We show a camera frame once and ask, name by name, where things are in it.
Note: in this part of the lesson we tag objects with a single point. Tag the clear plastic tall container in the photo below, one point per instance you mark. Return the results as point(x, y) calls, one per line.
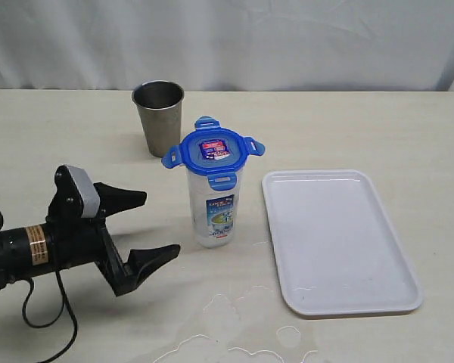
point(214, 205)

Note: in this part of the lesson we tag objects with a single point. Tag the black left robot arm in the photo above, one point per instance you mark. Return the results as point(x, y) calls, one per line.
point(27, 252)

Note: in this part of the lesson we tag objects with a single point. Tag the blue plastic lid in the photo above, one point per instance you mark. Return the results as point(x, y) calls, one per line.
point(213, 152)

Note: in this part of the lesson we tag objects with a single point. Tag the white backdrop curtain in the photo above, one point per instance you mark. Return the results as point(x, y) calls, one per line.
point(228, 45)

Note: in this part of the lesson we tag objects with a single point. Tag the stainless steel cup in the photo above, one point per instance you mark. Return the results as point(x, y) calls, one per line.
point(159, 106)

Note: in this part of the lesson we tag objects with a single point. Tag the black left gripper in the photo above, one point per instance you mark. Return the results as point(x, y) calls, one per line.
point(79, 241)

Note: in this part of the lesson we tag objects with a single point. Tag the white plastic tray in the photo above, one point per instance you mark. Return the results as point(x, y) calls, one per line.
point(336, 251)

